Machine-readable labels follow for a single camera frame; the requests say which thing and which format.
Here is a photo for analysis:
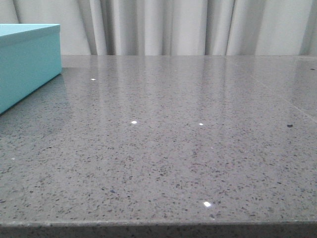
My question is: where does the turquoise blue storage box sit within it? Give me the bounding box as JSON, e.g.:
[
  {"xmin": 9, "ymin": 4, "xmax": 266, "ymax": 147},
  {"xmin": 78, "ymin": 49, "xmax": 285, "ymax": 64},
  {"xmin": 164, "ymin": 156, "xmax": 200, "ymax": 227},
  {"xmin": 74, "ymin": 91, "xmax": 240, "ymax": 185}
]
[{"xmin": 0, "ymin": 24, "xmax": 62, "ymax": 113}]

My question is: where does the grey pleated curtain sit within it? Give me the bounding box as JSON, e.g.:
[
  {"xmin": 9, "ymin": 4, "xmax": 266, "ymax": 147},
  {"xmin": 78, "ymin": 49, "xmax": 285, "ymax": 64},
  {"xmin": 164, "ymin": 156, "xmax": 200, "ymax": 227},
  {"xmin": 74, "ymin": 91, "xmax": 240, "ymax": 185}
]
[{"xmin": 0, "ymin": 0, "xmax": 317, "ymax": 56}]

